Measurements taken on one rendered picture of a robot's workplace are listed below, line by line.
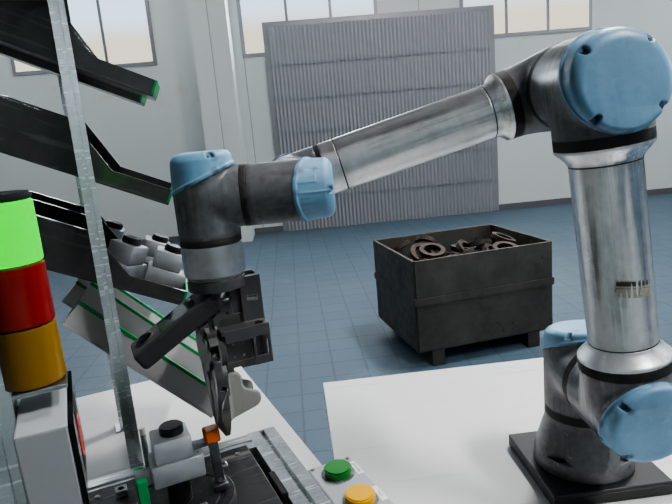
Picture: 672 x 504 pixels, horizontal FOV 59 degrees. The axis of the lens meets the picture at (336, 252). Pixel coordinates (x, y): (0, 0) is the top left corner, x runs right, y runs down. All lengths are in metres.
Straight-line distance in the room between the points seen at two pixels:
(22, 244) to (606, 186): 0.61
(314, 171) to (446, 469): 0.60
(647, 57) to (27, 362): 0.67
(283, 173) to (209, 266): 0.14
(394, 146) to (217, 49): 7.14
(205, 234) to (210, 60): 7.23
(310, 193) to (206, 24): 7.31
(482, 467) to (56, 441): 0.75
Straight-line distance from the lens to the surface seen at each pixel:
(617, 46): 0.74
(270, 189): 0.69
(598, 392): 0.85
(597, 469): 1.02
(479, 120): 0.84
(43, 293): 0.53
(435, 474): 1.07
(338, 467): 0.89
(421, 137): 0.83
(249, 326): 0.74
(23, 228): 0.51
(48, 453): 0.52
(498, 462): 1.11
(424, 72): 8.56
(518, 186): 9.06
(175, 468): 0.81
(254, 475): 0.91
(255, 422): 1.28
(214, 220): 0.70
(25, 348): 0.53
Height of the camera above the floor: 1.45
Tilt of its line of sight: 12 degrees down
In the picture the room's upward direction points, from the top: 5 degrees counter-clockwise
